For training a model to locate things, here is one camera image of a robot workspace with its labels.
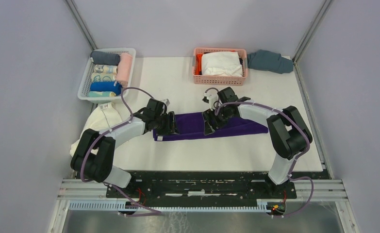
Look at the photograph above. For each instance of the white folded cloth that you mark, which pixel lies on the white folded cloth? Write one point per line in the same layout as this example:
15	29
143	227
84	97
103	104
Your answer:
222	63

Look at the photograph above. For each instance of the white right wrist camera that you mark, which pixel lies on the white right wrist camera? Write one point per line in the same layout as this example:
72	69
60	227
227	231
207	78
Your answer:
212	100

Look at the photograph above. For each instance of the pink rolled towel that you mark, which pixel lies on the pink rolled towel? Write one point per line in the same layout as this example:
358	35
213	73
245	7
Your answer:
124	69

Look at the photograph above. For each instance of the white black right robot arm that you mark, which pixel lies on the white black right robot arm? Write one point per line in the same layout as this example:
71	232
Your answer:
289	134

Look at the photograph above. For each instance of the blue rolled towel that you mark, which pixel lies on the blue rolled towel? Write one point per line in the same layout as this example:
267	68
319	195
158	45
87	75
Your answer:
114	87

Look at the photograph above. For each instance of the orange cloth in basket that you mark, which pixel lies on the orange cloth in basket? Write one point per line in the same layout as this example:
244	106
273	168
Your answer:
198	66

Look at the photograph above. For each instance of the pink plastic basket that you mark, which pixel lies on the pink plastic basket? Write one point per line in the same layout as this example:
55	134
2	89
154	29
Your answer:
220	80

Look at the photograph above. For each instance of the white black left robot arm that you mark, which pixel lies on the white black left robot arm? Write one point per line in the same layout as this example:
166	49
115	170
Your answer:
94	156

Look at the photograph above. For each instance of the teal crumpled towel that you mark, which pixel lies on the teal crumpled towel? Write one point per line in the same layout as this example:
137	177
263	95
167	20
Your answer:
264	60

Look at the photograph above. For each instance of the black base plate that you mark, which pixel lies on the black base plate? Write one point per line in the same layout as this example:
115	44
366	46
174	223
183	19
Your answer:
204	189

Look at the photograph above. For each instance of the grey rolled towel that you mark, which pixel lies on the grey rolled towel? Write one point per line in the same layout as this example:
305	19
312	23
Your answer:
104	58

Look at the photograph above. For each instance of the cartoon print rolled towel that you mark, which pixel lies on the cartoon print rolled towel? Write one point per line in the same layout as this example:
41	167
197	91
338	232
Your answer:
108	69

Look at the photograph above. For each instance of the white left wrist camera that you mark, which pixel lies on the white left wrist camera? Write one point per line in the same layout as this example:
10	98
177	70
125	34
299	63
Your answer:
166	102

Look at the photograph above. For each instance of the light teal rolled towel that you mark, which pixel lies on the light teal rolled towel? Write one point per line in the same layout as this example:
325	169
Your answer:
101	94

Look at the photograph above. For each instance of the purple towel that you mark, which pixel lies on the purple towel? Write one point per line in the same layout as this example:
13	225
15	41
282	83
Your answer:
191	127

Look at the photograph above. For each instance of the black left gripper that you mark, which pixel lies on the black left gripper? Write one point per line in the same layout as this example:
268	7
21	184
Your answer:
171	127

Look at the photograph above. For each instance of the aluminium corner frame right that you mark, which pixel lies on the aluminium corner frame right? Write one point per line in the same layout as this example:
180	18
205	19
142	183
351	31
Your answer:
345	211

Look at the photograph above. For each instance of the beige print rolled towel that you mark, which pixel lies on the beige print rolled towel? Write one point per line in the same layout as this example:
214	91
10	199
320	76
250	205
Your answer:
103	77

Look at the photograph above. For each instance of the aluminium corner frame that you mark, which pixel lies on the aluminium corner frame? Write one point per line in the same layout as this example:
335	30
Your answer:
71	4
345	211

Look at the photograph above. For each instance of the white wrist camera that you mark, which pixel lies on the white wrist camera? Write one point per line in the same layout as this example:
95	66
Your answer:
212	100
166	102

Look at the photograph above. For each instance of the aluminium corner frame left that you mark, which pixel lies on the aluminium corner frame left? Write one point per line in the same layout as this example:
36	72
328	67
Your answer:
71	4

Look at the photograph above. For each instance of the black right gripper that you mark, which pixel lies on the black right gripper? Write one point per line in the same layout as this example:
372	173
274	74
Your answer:
208	127

